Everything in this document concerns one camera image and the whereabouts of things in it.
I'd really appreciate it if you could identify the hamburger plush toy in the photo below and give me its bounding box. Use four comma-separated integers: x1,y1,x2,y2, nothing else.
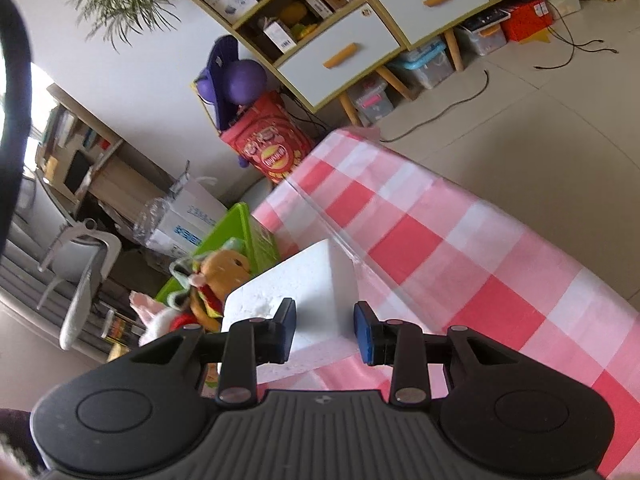
166,249,251,333

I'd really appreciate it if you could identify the pink plush toy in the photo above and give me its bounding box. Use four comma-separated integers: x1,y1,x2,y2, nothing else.
129,292,166,326

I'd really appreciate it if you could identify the red white checkered tablecloth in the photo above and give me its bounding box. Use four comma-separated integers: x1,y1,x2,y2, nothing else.
250,128,639,479

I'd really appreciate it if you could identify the white foam block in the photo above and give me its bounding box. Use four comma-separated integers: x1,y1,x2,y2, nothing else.
222,238,358,384

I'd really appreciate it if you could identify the green plastic bin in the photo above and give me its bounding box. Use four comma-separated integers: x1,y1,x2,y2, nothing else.
186,203,280,278

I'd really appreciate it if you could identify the white paper shopping bag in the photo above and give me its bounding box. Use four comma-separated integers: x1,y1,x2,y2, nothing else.
134,165,228,257

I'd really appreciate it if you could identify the white grey office chair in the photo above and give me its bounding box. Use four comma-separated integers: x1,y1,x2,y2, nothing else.
8,171,122,350

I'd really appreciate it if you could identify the red snack bucket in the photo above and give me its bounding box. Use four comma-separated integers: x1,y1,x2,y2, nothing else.
220,91,314,184

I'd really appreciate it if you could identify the wooden desk bookshelf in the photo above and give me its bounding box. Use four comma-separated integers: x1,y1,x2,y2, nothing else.
36,84,174,223

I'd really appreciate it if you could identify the purple bounce ball toy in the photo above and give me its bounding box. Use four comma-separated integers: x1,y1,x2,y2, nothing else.
194,35,268,131

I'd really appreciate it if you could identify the clear plastic storage box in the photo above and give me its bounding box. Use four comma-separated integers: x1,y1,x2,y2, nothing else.
390,37,454,90

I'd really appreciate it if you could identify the wooden shelf cabinet with drawers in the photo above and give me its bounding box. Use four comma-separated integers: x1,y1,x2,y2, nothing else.
192,0,492,122

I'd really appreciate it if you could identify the black floor cable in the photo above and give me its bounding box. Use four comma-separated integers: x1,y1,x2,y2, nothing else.
377,68,492,144

